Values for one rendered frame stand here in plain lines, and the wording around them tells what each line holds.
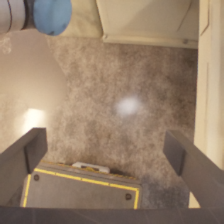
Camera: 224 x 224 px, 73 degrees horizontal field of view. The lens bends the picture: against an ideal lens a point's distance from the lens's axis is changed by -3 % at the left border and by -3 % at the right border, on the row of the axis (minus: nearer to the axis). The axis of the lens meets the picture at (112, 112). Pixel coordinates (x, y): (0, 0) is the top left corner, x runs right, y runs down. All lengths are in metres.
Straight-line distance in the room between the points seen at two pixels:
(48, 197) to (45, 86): 0.86
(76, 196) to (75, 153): 0.40
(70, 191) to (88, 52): 1.07
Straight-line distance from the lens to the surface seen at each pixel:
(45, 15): 0.28
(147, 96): 1.28
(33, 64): 1.60
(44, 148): 0.17
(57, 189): 1.05
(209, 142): 0.59
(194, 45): 1.47
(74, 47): 1.50
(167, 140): 0.16
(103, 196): 0.99
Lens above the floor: 1.23
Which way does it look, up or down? 81 degrees down
